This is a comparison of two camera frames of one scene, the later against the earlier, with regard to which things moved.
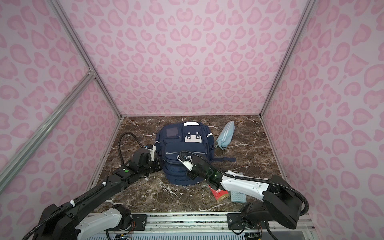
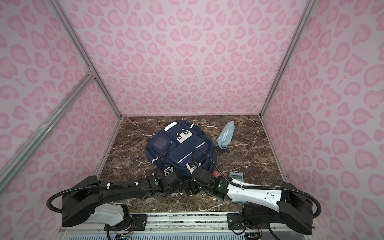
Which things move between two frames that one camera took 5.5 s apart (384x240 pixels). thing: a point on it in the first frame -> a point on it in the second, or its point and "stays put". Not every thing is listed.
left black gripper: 157,162 -> 178,190
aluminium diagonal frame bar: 7,168 stays put
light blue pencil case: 225,136 stays put
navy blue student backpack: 174,138 stays put
